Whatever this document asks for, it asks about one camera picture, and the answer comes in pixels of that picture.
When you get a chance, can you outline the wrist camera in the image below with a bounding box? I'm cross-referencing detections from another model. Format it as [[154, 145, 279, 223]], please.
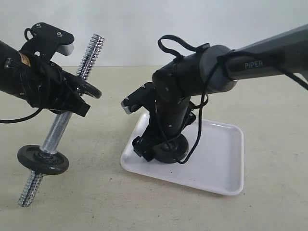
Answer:
[[20, 22, 75, 62], [121, 82, 156, 115]]

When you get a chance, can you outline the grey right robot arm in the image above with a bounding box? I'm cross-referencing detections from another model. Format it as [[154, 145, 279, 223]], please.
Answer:
[[132, 25, 308, 164]]

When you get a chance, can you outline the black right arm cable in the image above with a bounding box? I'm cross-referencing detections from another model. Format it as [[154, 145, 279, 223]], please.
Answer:
[[157, 35, 308, 166]]

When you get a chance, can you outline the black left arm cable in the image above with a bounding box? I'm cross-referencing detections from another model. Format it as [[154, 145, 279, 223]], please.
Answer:
[[0, 105, 41, 125]]

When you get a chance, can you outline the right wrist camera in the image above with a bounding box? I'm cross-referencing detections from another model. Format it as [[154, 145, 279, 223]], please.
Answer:
[[121, 82, 156, 115]]

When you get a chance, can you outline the chrome dumbbell bar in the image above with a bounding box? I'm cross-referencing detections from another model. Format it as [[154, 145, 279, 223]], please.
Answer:
[[18, 34, 104, 207]]

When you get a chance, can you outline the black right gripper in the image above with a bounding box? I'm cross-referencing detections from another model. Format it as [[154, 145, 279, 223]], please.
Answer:
[[132, 82, 195, 162]]

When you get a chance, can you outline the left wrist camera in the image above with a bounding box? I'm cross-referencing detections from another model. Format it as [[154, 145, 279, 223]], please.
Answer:
[[20, 22, 75, 62]]

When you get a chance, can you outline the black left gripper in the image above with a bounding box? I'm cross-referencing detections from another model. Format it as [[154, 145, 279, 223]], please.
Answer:
[[14, 60, 90, 117]]

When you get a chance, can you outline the white rectangular plastic tray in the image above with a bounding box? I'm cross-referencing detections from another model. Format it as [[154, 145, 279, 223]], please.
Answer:
[[120, 113, 244, 196]]

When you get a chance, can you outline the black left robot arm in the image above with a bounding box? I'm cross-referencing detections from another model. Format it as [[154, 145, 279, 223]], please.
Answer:
[[0, 42, 90, 116]]

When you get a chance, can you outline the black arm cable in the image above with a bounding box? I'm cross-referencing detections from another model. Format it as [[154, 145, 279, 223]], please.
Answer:
[[0, 105, 41, 125], [157, 35, 308, 166]]

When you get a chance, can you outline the black weight plate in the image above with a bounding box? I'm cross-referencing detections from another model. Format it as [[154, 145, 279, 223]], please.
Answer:
[[153, 135, 189, 164], [76, 78, 102, 99], [17, 145, 69, 175]]

